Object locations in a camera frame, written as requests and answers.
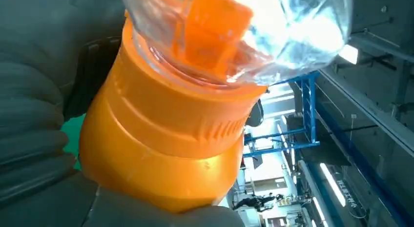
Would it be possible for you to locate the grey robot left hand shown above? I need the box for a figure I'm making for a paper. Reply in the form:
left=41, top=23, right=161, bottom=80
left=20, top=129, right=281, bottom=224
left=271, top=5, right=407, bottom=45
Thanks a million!
left=0, top=0, right=247, bottom=227

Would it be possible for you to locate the orange drink bottle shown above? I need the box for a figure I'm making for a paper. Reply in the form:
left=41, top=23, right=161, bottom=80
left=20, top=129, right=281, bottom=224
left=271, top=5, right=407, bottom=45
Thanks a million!
left=79, top=0, right=353, bottom=214

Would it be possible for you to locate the green table mat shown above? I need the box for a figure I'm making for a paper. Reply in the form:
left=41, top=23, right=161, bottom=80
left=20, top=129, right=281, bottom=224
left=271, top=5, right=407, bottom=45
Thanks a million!
left=60, top=114, right=86, bottom=171

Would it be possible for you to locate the blue metal rack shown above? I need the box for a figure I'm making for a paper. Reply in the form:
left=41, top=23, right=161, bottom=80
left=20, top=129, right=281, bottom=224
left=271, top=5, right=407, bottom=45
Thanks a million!
left=242, top=71, right=321, bottom=159

